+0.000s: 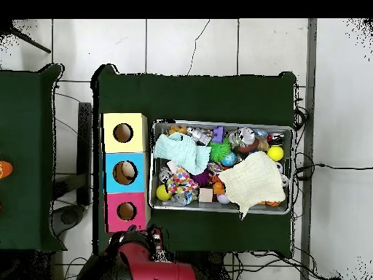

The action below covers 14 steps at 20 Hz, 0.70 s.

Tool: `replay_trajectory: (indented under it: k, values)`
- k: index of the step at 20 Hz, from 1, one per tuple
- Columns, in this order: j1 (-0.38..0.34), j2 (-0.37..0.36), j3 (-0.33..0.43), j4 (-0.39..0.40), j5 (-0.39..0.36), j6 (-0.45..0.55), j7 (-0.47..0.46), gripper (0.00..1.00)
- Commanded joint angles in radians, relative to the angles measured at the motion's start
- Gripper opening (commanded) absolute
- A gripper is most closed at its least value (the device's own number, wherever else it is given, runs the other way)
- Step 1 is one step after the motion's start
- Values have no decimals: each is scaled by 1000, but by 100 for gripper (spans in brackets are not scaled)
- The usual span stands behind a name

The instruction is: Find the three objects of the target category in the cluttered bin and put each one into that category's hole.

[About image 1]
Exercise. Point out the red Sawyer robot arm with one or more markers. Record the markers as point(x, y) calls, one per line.
point(157, 268)

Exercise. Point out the wooden box with three holes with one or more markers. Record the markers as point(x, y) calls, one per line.
point(137, 145)

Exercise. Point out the shallow clear mesh bin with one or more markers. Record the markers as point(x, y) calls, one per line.
point(204, 207)

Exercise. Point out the mint green muslin cloth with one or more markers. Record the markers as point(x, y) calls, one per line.
point(183, 151)

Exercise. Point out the silver toy robot figure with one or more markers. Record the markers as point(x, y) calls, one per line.
point(199, 135)

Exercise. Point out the green spiky rubber ball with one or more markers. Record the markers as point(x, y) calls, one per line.
point(219, 151)

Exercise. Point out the purple plastic toy block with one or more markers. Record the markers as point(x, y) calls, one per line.
point(218, 134)

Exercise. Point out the plain wooden cube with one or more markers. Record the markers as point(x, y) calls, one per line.
point(206, 194)

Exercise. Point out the yellow tennis ball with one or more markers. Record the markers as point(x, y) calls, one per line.
point(162, 193)

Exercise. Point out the silver metal can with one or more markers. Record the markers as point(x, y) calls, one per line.
point(244, 135)

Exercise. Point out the cream muslin cloth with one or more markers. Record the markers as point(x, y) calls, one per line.
point(253, 180)

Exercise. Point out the yellow smiley ball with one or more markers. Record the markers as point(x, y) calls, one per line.
point(275, 153)

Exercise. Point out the black stand bar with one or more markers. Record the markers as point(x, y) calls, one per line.
point(85, 145)

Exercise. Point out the dark green neighbour table cloth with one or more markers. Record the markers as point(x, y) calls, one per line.
point(26, 116)

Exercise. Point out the orange toy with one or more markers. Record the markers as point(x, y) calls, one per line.
point(5, 169)

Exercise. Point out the black tripod leg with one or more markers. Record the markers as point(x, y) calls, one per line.
point(32, 43)

